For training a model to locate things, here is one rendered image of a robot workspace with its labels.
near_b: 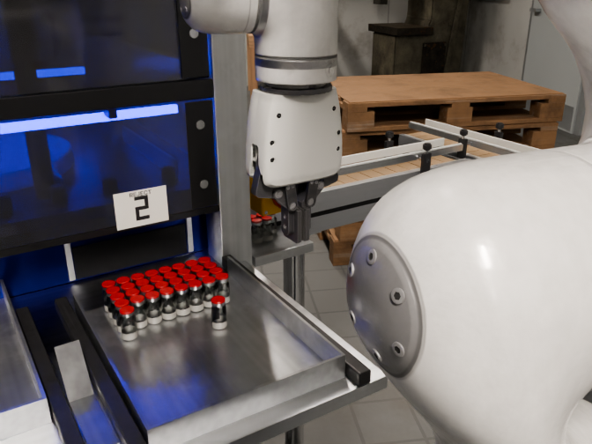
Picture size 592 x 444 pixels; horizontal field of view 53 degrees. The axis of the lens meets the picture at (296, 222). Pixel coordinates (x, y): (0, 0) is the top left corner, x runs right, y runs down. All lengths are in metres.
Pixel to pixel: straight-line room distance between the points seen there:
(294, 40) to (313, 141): 0.11
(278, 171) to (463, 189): 0.38
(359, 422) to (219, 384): 1.33
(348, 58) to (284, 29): 7.69
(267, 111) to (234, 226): 0.48
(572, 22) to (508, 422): 0.18
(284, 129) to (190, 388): 0.36
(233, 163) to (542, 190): 0.79
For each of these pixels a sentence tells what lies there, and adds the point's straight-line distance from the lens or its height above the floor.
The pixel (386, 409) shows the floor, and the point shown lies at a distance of 2.15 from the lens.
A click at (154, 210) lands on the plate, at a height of 1.01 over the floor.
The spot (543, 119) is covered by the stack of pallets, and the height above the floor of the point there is 0.70.
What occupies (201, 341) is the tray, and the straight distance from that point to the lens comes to 0.87.
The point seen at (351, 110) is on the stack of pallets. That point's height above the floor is 0.79.
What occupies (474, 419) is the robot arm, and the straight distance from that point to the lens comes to 0.27.
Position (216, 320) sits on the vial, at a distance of 0.89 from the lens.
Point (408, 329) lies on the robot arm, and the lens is 0.25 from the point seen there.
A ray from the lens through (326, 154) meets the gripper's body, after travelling 0.65.
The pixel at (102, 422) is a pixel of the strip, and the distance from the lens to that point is 0.77.
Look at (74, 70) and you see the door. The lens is 0.92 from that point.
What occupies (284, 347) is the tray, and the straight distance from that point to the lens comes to 0.85.
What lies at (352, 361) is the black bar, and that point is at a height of 0.90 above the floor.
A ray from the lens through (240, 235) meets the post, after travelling 1.07.
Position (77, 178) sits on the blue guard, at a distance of 0.94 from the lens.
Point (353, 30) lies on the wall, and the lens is 8.25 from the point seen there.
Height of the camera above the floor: 1.36
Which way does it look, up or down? 23 degrees down
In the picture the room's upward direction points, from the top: straight up
